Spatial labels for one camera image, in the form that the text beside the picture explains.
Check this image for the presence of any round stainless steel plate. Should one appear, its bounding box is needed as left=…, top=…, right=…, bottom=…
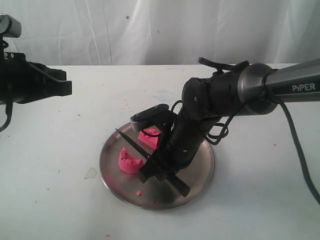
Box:
left=99, top=131, right=215, bottom=210

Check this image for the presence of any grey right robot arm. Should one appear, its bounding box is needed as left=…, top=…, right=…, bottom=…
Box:
left=131, top=57, right=320, bottom=182

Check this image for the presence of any cut pink dough piece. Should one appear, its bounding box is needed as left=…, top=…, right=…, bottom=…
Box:
left=138, top=128, right=159, bottom=150

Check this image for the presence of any white plastic backdrop curtain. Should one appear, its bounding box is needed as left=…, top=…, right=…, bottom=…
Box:
left=0, top=0, right=320, bottom=65

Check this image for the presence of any clear tape piece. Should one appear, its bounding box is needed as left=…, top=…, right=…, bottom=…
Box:
left=83, top=167, right=98, bottom=180

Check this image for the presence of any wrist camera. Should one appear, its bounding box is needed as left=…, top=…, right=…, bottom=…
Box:
left=130, top=103, right=175, bottom=132
left=0, top=13, right=22, bottom=38

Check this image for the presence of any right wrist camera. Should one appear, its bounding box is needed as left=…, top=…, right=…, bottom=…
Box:
left=130, top=103, right=175, bottom=132

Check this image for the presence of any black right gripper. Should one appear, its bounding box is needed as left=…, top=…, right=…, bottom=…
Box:
left=138, top=112, right=208, bottom=183

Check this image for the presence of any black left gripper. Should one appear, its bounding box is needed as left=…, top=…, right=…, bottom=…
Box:
left=0, top=52, right=72, bottom=104

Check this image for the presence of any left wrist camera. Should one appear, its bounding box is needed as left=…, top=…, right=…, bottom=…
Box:
left=0, top=13, right=22, bottom=38

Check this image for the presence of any black knife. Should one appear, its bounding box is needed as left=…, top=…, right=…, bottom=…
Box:
left=115, top=128, right=191, bottom=197

